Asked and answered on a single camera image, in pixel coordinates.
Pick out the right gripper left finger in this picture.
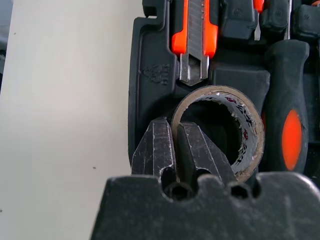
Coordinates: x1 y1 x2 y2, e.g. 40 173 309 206
131 118 178 181

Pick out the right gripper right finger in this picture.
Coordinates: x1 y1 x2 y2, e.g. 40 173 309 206
176 121 238 188

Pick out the black electrical tape roll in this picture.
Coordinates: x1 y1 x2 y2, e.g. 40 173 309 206
170 85 266 183

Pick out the black orange long screwdriver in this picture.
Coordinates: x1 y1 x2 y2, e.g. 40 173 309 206
259 39 311 176

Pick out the black orange utility knife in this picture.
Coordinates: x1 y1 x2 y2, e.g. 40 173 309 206
171 0 219 87

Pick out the black tool case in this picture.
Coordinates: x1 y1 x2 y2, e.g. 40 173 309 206
126 0 320 183

